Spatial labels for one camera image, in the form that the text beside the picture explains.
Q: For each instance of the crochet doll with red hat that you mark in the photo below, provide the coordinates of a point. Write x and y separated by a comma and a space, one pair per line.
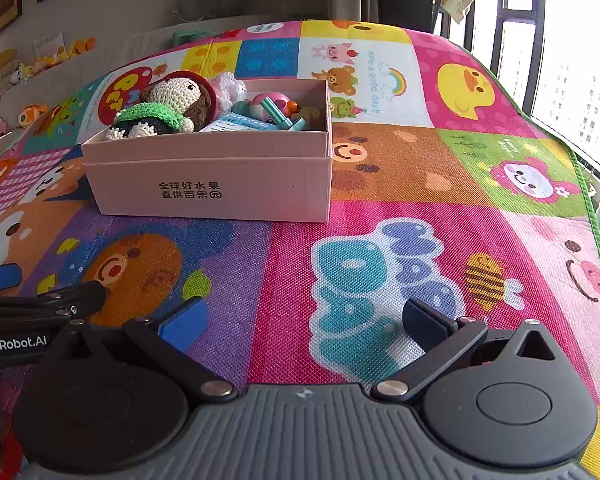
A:
175, 95

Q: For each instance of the white lace cloth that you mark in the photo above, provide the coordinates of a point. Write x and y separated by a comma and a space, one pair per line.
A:
230, 87

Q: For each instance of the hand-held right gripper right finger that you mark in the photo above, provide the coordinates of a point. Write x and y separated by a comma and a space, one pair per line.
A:
425, 321

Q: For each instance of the teal toy figure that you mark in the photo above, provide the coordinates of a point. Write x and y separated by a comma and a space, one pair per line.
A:
272, 114

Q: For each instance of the black window frame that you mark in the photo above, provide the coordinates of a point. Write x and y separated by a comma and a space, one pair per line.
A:
497, 35

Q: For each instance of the colourful cartoon play mat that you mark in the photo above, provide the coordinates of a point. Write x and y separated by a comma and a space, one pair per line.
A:
300, 260

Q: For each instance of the small white plush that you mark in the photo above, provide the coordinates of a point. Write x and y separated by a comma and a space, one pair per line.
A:
19, 74

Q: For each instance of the blue white biscuit packet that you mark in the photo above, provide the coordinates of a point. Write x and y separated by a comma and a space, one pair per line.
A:
235, 122

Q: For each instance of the white paper card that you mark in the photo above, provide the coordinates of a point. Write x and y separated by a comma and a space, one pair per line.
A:
47, 44

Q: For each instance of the green folded cloth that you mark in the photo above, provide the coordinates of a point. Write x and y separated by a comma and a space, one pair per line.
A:
192, 37

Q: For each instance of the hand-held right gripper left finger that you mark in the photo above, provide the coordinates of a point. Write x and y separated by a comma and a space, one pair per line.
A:
180, 321

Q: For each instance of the yellow plush toy pile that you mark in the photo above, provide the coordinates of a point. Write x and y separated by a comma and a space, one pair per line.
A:
67, 52

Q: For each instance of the beige sofa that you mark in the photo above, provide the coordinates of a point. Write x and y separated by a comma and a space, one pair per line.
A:
125, 45

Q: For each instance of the orange fish plush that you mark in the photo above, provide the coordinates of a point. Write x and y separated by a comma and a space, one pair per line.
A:
31, 116

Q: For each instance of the pink cardboard box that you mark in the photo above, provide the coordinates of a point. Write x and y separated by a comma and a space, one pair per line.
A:
260, 185

